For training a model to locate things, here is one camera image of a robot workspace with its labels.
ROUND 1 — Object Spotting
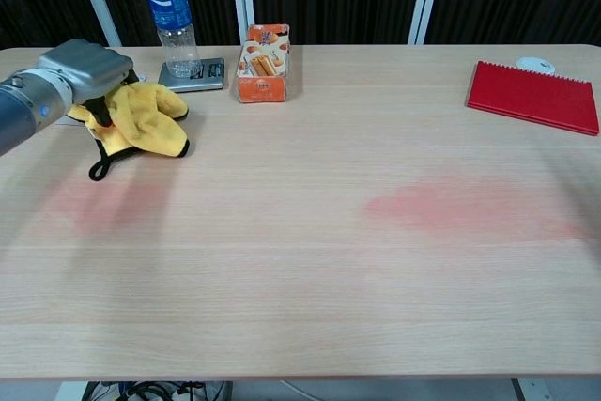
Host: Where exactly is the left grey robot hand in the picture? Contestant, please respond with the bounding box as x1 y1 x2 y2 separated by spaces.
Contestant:
37 39 140 128

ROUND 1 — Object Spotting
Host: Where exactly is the yellow cloth with black trim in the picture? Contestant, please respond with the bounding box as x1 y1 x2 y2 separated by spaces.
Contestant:
67 81 192 182

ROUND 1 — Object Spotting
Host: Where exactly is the clear bottle with blue label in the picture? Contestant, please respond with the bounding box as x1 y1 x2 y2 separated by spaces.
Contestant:
145 0 199 80

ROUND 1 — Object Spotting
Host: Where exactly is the small silver digital scale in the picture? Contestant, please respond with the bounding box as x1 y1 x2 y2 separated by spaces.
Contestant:
157 57 227 94

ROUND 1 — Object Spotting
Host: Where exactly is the orange snack box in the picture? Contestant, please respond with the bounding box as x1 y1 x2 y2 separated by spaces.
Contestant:
235 23 292 105

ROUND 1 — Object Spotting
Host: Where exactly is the white round lid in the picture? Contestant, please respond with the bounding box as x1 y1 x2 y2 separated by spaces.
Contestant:
514 56 556 76

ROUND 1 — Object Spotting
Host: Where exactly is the red spiral notebook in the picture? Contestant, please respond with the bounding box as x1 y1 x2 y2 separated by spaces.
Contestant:
465 59 601 137

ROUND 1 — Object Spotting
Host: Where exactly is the black floor cable tangle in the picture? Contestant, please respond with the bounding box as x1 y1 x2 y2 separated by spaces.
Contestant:
84 378 232 401

